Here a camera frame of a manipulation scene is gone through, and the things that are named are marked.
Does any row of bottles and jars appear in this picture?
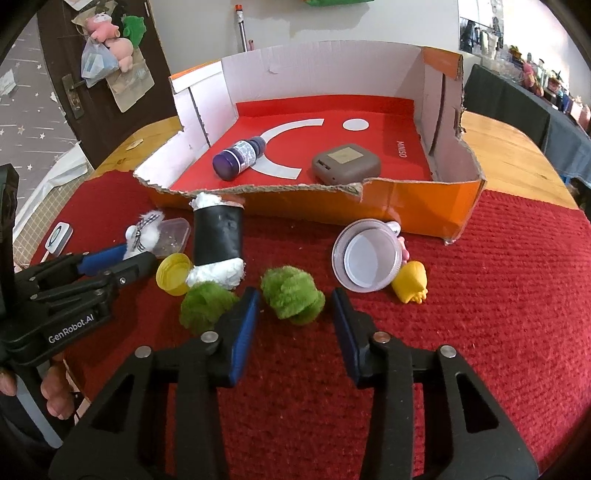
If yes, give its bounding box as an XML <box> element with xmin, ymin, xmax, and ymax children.
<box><xmin>480</xmin><ymin>44</ymin><xmax>591</xmax><ymax>130</ymax></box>

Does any black roll with white cotton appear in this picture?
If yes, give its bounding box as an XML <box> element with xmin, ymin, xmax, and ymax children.
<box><xmin>187</xmin><ymin>193</ymin><xmax>247</xmax><ymax>291</ymax></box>

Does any metal door handle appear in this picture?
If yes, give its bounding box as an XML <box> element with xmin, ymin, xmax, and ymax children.
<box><xmin>61</xmin><ymin>74</ymin><xmax>88</xmax><ymax>118</ymax></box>

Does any clear round plastic lid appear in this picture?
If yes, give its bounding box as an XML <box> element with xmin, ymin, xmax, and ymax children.
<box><xmin>331</xmin><ymin>219</ymin><xmax>404</xmax><ymax>291</ymax></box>

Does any purple bottle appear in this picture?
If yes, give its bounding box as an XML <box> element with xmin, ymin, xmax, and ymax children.
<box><xmin>212</xmin><ymin>137</ymin><xmax>267</xmax><ymax>181</ymax></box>

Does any metal pole with orange tip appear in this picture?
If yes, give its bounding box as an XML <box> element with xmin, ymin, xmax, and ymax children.
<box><xmin>235</xmin><ymin>4</ymin><xmax>247</xmax><ymax>55</ymax></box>

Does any white fluffy plush toy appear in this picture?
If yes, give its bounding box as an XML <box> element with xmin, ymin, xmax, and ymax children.
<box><xmin>124</xmin><ymin>210</ymin><xmax>164</xmax><ymax>259</ymax></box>

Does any clear plastic bag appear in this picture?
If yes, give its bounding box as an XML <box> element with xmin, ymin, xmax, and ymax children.
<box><xmin>81</xmin><ymin>39</ymin><xmax>122</xmax><ymax>88</ymax></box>

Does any yellow toy figure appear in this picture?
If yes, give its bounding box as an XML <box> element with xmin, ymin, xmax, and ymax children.
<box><xmin>392</xmin><ymin>261</ymin><xmax>428</xmax><ymax>305</ymax></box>

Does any red woven mat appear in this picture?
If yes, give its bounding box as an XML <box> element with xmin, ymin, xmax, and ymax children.
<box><xmin>28</xmin><ymin>171</ymin><xmax>591</xmax><ymax>480</ymax></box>

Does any dark brown door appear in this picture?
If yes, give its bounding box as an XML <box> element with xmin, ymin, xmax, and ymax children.
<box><xmin>37</xmin><ymin>0</ymin><xmax>176</xmax><ymax>171</ymax></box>

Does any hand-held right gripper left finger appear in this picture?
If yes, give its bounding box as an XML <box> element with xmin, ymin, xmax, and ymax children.
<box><xmin>48</xmin><ymin>287</ymin><xmax>262</xmax><ymax>480</ymax></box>

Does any green fuzzy chenille bundle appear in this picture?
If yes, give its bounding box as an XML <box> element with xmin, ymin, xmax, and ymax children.
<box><xmin>179</xmin><ymin>281</ymin><xmax>241</xmax><ymax>334</ymax></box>
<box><xmin>260</xmin><ymin>265</ymin><xmax>326</xmax><ymax>325</ymax></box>

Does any table with dark cloth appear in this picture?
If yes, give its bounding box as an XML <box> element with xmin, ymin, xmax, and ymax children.
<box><xmin>463</xmin><ymin>64</ymin><xmax>591</xmax><ymax>185</ymax></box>

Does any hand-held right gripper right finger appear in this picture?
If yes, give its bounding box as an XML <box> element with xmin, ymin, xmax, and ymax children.
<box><xmin>331</xmin><ymin>287</ymin><xmax>541</xmax><ymax>480</ymax></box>

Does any white square timer device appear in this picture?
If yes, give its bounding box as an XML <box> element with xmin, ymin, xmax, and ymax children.
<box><xmin>44</xmin><ymin>222</ymin><xmax>74</xmax><ymax>256</ymax></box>

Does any person's left hand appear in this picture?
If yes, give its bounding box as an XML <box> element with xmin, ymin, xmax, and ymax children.
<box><xmin>0</xmin><ymin>362</ymin><xmax>79</xmax><ymax>421</ymax></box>

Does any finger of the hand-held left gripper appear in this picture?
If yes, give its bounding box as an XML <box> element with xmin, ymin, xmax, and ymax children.
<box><xmin>28</xmin><ymin>251</ymin><xmax>158</xmax><ymax>326</ymax></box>
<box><xmin>14</xmin><ymin>244</ymin><xmax>131</xmax><ymax>301</ymax></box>

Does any grey square case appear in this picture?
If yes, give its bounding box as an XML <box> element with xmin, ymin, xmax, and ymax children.
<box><xmin>311</xmin><ymin>143</ymin><xmax>382</xmax><ymax>183</ymax></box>

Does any pale pink plush toy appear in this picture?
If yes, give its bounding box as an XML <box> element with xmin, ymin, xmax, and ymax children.
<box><xmin>104</xmin><ymin>37</ymin><xmax>134</xmax><ymax>72</ymax></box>

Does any yellow bottle cap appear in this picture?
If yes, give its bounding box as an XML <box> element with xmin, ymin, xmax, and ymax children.
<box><xmin>156</xmin><ymin>253</ymin><xmax>194</xmax><ymax>296</ymax></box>

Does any small pink toy figure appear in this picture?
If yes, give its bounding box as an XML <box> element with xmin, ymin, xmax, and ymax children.
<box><xmin>385</xmin><ymin>222</ymin><xmax>411</xmax><ymax>265</ymax></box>

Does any green plush toy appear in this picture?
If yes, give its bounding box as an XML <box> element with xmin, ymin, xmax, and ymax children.
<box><xmin>121</xmin><ymin>15</ymin><xmax>147</xmax><ymax>49</ymax></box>

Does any white cardboard box enclosure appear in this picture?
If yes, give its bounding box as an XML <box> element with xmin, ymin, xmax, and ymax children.
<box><xmin>134</xmin><ymin>41</ymin><xmax>487</xmax><ymax>245</ymax></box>

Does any small clear plastic container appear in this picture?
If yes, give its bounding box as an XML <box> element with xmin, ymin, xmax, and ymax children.
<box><xmin>150</xmin><ymin>218</ymin><xmax>191</xmax><ymax>258</ymax></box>

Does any bright pink plush toy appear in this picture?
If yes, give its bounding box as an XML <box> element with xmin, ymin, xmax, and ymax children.
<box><xmin>83</xmin><ymin>13</ymin><xmax>123</xmax><ymax>42</ymax></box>

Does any wall mirror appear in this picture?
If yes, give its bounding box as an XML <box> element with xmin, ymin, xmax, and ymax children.
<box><xmin>458</xmin><ymin>0</ymin><xmax>505</xmax><ymax>58</ymax></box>

